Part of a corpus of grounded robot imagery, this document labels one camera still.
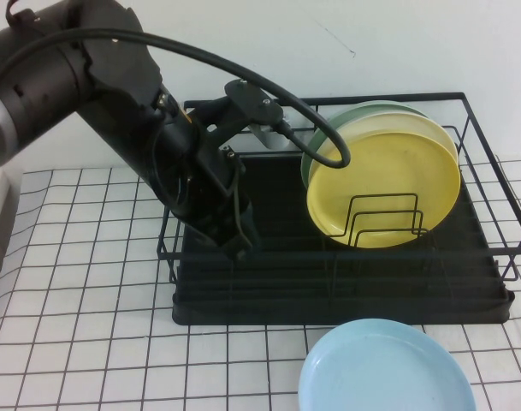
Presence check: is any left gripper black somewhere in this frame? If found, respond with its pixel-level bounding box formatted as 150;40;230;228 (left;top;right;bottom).
155;96;260;262

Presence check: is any yellow plastic plate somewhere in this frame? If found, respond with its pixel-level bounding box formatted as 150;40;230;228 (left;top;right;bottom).
305;131;462;250

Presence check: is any green plastic plate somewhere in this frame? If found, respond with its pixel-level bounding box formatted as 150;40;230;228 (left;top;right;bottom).
301;100;430;190

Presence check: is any light blue plastic plate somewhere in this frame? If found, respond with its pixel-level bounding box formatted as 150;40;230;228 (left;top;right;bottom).
298;317;477;411

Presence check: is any cream plastic plate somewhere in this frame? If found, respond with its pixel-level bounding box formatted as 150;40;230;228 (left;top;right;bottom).
308;111;458;189

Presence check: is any black plastic drip tray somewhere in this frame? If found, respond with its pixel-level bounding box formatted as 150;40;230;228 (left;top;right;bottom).
172;147;516;325

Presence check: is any white grid tablecloth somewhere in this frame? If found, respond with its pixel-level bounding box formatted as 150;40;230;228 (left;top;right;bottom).
0;154;521;411

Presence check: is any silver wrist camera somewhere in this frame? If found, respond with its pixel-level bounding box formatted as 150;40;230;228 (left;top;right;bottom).
247;117;306;152

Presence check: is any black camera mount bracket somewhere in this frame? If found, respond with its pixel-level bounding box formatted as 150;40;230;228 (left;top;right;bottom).
223;79;286;129

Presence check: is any thick black camera cable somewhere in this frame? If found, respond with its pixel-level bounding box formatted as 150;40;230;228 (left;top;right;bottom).
0;27;352;170

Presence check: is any black wire dish rack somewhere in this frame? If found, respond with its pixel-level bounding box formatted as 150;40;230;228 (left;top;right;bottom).
157;92;521;283

